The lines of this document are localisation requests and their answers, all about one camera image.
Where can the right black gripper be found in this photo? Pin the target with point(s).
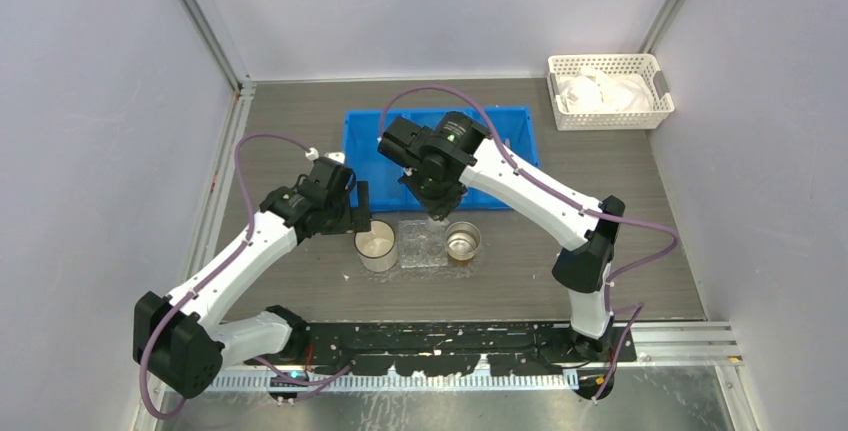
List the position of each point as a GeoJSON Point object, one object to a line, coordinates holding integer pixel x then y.
{"type": "Point", "coordinates": [438, 209]}

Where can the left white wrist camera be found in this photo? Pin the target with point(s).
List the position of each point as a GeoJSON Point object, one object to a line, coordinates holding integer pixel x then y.
{"type": "Point", "coordinates": [312, 154]}

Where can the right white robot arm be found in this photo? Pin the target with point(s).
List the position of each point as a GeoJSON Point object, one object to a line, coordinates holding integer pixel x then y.
{"type": "Point", "coordinates": [571, 218]}

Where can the white plastic basket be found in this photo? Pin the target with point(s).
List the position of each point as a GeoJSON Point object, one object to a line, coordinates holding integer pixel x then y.
{"type": "Point", "coordinates": [645, 65]}

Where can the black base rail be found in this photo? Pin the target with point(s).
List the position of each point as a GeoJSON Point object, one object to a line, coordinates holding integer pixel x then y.
{"type": "Point", "coordinates": [449, 348]}

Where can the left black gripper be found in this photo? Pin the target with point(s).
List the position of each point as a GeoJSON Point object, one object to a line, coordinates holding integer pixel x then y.
{"type": "Point", "coordinates": [345, 225]}

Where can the steel cup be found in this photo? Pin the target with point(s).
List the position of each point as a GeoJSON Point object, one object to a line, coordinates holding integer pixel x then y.
{"type": "Point", "coordinates": [462, 241]}

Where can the aluminium frame extrusion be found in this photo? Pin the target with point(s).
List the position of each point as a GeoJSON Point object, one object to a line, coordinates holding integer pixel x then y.
{"type": "Point", "coordinates": [655, 344]}

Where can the blue three-compartment bin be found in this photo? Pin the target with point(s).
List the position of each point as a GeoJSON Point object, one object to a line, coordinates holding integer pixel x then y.
{"type": "Point", "coordinates": [513, 123]}

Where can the white cloth in basket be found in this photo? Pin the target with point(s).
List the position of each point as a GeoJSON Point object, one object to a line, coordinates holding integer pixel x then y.
{"type": "Point", "coordinates": [593, 91]}

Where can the white-inside mug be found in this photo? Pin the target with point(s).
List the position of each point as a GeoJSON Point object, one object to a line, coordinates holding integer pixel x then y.
{"type": "Point", "coordinates": [376, 247]}

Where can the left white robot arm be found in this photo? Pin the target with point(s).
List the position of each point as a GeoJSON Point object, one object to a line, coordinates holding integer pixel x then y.
{"type": "Point", "coordinates": [181, 336]}

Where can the clear acrylic toothbrush holder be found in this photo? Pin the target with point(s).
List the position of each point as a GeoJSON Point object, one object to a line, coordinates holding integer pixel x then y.
{"type": "Point", "coordinates": [422, 243]}

